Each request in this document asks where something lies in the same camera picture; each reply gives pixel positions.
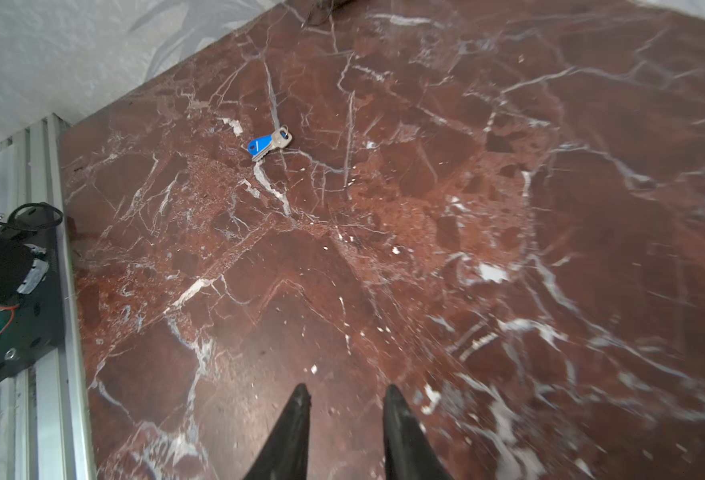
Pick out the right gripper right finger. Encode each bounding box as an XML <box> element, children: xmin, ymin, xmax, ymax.
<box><xmin>382</xmin><ymin>385</ymin><xmax>451</xmax><ymax>480</ymax></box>

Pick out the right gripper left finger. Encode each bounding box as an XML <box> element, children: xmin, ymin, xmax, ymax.
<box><xmin>244</xmin><ymin>383</ymin><xmax>312</xmax><ymax>480</ymax></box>

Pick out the blue key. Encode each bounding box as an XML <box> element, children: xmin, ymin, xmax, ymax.
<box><xmin>248</xmin><ymin>126</ymin><xmax>294</xmax><ymax>163</ymax></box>

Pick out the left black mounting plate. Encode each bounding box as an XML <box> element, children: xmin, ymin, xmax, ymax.
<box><xmin>0</xmin><ymin>202</ymin><xmax>64</xmax><ymax>382</ymax></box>

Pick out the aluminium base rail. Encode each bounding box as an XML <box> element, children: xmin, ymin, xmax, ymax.
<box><xmin>0</xmin><ymin>115</ymin><xmax>96</xmax><ymax>479</ymax></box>

